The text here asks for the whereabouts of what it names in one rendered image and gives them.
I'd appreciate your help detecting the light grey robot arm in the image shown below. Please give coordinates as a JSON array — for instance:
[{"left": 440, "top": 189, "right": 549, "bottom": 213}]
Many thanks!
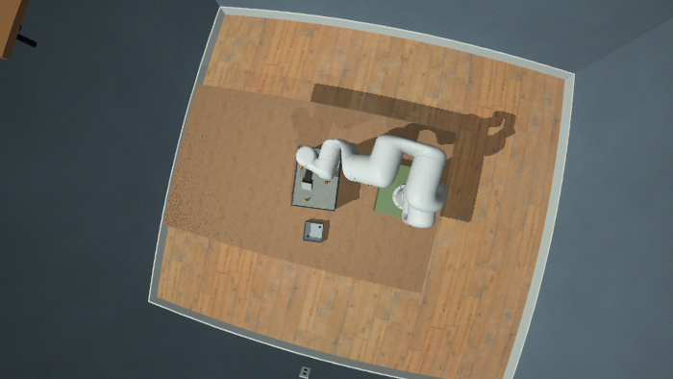
[{"left": 296, "top": 135, "right": 447, "bottom": 228}]

